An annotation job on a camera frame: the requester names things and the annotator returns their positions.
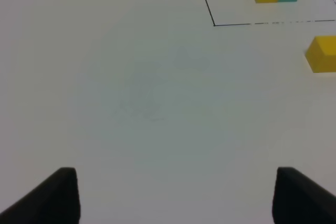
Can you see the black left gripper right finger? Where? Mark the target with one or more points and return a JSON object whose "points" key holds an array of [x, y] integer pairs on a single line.
{"points": [[298, 199]]}

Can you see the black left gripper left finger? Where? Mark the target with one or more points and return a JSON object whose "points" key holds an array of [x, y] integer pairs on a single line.
{"points": [[55, 200]]}

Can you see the white template paper sheet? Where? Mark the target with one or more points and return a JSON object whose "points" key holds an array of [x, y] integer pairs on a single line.
{"points": [[228, 13]]}

